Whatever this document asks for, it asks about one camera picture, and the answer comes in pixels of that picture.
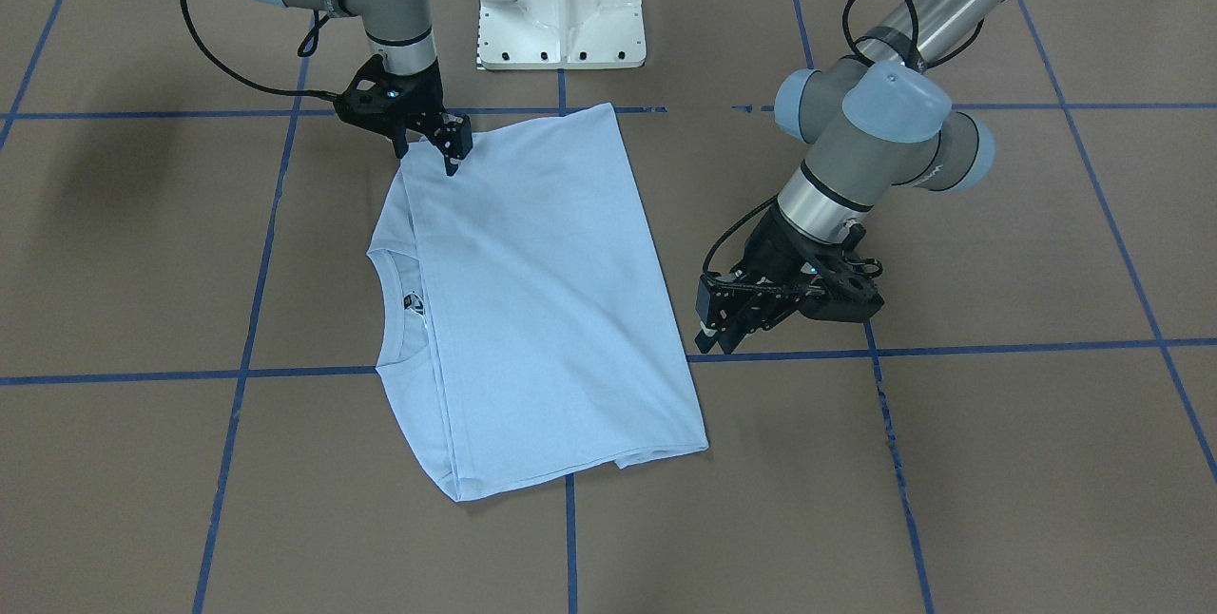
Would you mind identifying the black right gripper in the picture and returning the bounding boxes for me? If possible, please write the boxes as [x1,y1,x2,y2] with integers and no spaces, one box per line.
[385,60,473,178]

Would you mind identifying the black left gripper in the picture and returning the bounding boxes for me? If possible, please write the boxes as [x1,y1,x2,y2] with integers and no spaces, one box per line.
[694,205,846,355]

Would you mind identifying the light blue t-shirt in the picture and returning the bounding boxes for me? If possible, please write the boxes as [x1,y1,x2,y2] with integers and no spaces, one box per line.
[368,103,708,502]

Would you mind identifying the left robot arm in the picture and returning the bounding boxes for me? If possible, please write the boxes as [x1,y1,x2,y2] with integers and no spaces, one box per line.
[695,0,1008,354]

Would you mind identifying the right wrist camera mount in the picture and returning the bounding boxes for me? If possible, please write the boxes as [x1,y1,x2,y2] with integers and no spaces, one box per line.
[332,53,400,137]

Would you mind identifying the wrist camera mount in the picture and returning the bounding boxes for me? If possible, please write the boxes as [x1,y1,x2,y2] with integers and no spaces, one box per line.
[800,249,885,323]
[332,53,400,137]

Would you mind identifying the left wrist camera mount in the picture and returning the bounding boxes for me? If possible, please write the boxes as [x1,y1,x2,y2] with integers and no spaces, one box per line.
[800,249,885,323]

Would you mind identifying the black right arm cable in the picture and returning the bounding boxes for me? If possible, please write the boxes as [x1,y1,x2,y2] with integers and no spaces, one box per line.
[179,0,357,102]

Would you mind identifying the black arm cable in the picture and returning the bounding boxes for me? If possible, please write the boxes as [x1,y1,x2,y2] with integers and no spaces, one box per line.
[702,0,985,278]
[179,0,357,102]

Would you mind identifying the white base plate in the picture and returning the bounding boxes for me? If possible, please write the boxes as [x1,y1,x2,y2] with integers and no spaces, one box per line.
[475,0,647,71]

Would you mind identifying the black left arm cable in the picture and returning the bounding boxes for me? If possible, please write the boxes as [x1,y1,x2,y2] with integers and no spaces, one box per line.
[702,0,985,278]

